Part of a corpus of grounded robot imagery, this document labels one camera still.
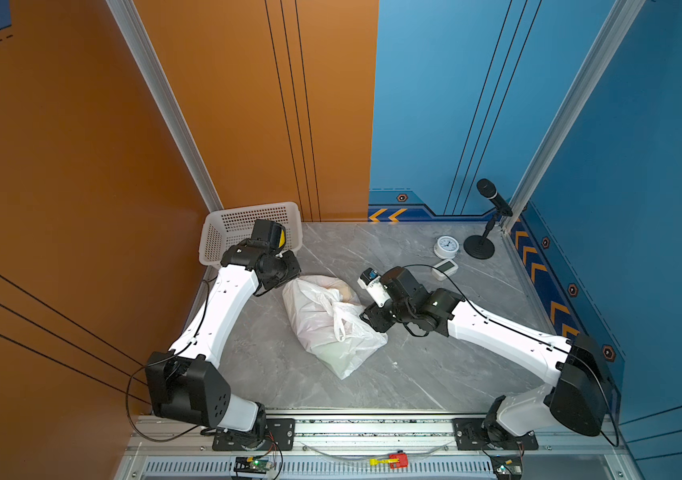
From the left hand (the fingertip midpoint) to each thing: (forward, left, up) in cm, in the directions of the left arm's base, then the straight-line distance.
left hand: (297, 268), depth 82 cm
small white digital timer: (+15, -49, -17) cm, 54 cm away
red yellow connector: (-42, -26, -18) cm, 52 cm away
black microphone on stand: (+24, -64, -17) cm, 70 cm away
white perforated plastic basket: (+30, +35, -16) cm, 49 cm away
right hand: (-11, -19, -5) cm, 22 cm away
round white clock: (+22, -50, -16) cm, 57 cm away
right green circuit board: (-42, -53, -21) cm, 71 cm away
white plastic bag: (-10, -8, -11) cm, 17 cm away
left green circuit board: (-43, +6, -20) cm, 48 cm away
